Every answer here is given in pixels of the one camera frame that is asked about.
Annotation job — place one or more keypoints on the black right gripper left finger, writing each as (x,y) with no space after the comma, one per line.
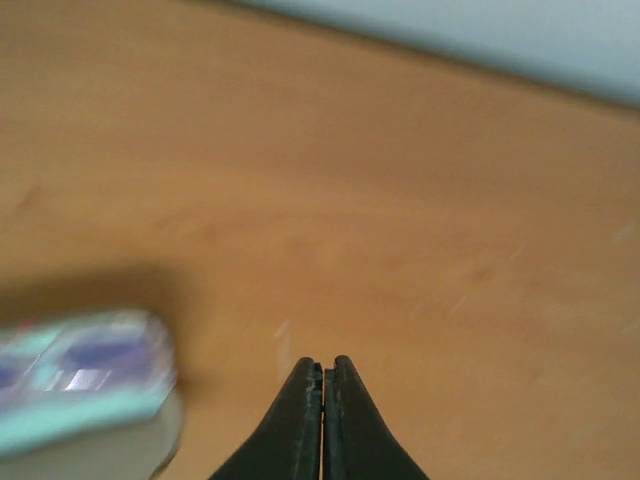
(286,444)

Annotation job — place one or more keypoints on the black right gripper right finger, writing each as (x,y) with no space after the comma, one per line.
(357,443)

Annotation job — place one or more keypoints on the plaid glasses case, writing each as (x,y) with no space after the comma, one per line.
(137,450)

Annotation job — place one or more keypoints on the light blue cleaning cloth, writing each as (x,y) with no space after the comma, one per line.
(33,419)

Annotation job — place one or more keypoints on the pink clear sunglasses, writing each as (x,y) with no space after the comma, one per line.
(127,348)

